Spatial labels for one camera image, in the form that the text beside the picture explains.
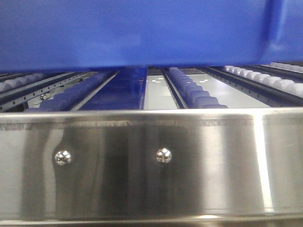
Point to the rail screw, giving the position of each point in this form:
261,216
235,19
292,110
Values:
62,157
163,155

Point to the right rail screw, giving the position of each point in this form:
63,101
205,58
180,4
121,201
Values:
163,155

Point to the left rail screw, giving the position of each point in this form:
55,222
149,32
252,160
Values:
62,157

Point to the white roller track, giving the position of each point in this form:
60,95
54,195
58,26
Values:
192,94
270,90
70,97

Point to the left white roller track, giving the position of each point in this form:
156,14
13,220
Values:
70,97

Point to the middle white roller track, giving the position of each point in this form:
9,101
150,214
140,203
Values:
192,94

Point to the large blue plastic bin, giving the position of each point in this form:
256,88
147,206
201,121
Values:
80,35

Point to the steel front rack rail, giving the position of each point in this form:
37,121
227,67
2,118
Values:
229,168

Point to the right white roller track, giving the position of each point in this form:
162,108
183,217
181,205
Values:
270,90

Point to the far right roller track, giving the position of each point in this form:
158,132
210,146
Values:
284,68

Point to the far left roller track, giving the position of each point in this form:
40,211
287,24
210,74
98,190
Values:
21,93

